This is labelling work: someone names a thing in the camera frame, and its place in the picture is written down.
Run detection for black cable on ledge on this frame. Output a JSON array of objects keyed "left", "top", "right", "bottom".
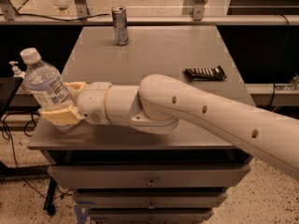
[{"left": 0, "top": 0, "right": 112, "bottom": 22}]

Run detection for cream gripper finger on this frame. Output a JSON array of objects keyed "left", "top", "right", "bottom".
[
  {"left": 65, "top": 81, "right": 87, "bottom": 102},
  {"left": 41, "top": 105, "right": 82, "bottom": 125}
]

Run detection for clear blue-label plastic bottle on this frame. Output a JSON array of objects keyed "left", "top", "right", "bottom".
[{"left": 20, "top": 47, "right": 76, "bottom": 133}]

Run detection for black side table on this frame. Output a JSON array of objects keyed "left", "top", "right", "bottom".
[{"left": 0, "top": 77, "right": 22, "bottom": 118}]

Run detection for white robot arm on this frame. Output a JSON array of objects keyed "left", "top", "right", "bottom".
[{"left": 42, "top": 75, "right": 299, "bottom": 180}]

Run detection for black floor cable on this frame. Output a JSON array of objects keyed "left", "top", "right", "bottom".
[{"left": 0, "top": 110, "right": 73, "bottom": 201}]

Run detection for metal railing frame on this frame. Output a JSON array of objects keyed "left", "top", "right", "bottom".
[{"left": 0, "top": 0, "right": 299, "bottom": 25}]

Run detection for dark striped snack bar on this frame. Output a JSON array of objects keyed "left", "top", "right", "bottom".
[{"left": 183, "top": 65, "right": 226, "bottom": 81}]

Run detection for bottom grey drawer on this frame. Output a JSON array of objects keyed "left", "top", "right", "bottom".
[{"left": 90, "top": 209, "right": 212, "bottom": 224}]

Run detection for top grey drawer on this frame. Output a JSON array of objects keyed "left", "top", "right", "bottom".
[{"left": 49, "top": 163, "right": 250, "bottom": 189}]

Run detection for grey drawer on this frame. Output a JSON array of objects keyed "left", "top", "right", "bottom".
[
  {"left": 90, "top": 209, "right": 212, "bottom": 224},
  {"left": 74, "top": 191, "right": 227, "bottom": 209},
  {"left": 49, "top": 163, "right": 250, "bottom": 189}
]

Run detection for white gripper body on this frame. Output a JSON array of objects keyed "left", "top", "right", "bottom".
[{"left": 77, "top": 82, "right": 112, "bottom": 125}]

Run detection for silver drink can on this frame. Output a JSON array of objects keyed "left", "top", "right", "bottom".
[{"left": 111, "top": 6, "right": 129, "bottom": 46}]

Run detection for middle grey drawer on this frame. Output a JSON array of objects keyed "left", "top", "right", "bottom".
[{"left": 74, "top": 191, "right": 227, "bottom": 209}]

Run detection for grey drawer cabinet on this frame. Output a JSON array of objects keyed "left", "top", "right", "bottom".
[{"left": 28, "top": 26, "right": 253, "bottom": 211}]

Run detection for white pump dispenser bottle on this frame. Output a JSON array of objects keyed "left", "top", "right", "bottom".
[{"left": 9, "top": 61, "right": 31, "bottom": 94}]

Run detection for black hanging cable right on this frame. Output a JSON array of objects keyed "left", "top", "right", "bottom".
[{"left": 268, "top": 14, "right": 292, "bottom": 109}]

